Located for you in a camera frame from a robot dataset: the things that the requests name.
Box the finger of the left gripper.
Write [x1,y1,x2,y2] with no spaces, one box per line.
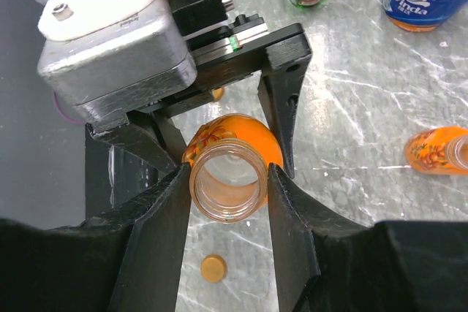
[257,66,304,180]
[87,111,186,173]

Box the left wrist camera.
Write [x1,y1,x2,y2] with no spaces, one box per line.
[37,0,197,123]

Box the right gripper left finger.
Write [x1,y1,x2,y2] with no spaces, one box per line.
[108,163,191,311]

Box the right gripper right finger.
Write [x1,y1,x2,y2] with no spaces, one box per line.
[268,164,321,311]

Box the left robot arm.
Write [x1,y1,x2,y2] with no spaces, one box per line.
[37,0,312,176]

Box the orange juice bottle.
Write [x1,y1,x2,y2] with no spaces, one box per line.
[404,126,467,176]
[181,113,284,223]

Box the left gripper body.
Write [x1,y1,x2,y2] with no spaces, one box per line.
[126,0,312,118]

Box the gold bottle cap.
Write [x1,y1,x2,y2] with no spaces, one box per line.
[211,87,224,102]
[200,254,227,283]

